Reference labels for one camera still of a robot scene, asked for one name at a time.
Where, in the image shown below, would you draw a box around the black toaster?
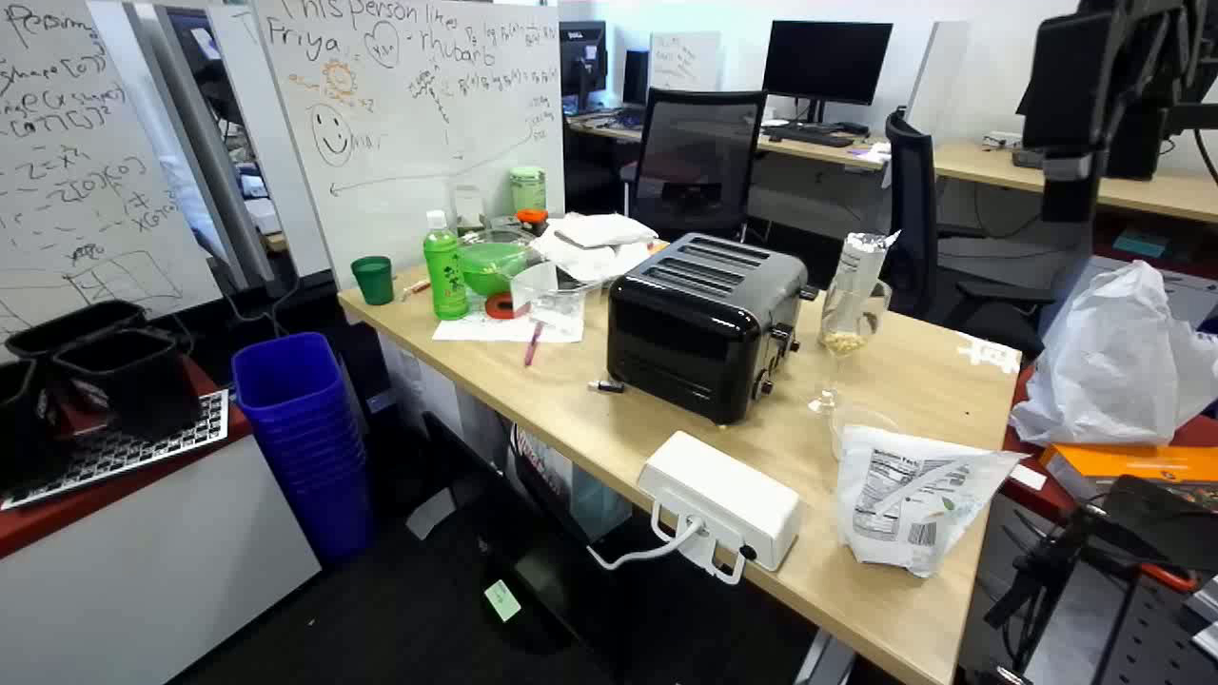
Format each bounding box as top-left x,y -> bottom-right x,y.
607,229 -> 810,424

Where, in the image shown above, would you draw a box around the clear plastic cup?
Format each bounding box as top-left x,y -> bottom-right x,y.
807,279 -> 895,418

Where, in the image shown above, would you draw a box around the black stand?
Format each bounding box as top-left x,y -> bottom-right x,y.
982,473 -> 1218,685

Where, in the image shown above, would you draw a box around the flat white paper sheets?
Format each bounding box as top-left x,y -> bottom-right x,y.
429,294 -> 590,350

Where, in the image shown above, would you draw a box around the long wooden office desk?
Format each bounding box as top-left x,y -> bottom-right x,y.
563,109 -> 1218,233

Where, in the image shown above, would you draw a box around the whiteboard with smiley drawing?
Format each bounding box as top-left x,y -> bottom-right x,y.
251,0 -> 570,279

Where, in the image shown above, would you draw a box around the orange folder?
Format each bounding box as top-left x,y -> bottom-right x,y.
1042,442 -> 1218,489

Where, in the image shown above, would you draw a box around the dark blue office chair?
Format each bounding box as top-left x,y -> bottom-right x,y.
879,105 -> 1096,353

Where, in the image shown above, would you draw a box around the white plastic bag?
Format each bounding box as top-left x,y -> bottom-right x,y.
1009,260 -> 1218,449

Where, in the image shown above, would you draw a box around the black mesh office chair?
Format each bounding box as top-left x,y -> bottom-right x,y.
618,84 -> 768,246

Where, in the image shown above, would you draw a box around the large written whiteboard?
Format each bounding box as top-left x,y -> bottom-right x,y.
0,0 -> 229,346

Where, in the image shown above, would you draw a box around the large black monitor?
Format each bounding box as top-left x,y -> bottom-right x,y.
761,13 -> 900,131

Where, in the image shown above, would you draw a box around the black plastic pot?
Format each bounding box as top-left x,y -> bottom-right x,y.
50,323 -> 206,436
0,298 -> 151,365

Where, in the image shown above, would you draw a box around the white cable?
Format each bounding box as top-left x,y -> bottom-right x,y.
583,508 -> 703,573

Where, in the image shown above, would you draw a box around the crumpled white paper pile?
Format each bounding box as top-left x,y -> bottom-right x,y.
525,210 -> 665,289

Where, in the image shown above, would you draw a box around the black keyboard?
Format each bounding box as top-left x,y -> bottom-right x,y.
761,116 -> 858,150

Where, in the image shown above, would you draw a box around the perforated metal tray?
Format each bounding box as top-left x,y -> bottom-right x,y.
0,385 -> 237,516

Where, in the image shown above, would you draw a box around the green bottle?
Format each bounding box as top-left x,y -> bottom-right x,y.
420,210 -> 476,323

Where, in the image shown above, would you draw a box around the clear snack bag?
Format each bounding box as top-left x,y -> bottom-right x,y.
821,229 -> 904,320

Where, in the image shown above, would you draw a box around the black case with green label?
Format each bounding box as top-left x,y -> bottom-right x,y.
415,414 -> 618,659

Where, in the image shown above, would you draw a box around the green bowl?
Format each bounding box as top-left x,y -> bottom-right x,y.
453,235 -> 538,303

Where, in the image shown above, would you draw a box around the white cabinet with red top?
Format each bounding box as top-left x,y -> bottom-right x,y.
0,358 -> 324,685

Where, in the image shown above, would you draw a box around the blue bin stack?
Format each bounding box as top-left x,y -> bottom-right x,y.
229,331 -> 382,570

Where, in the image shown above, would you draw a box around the small black monitor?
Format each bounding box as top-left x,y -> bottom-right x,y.
556,13 -> 613,105

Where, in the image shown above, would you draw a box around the small green cup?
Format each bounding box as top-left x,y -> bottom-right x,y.
350,252 -> 399,309

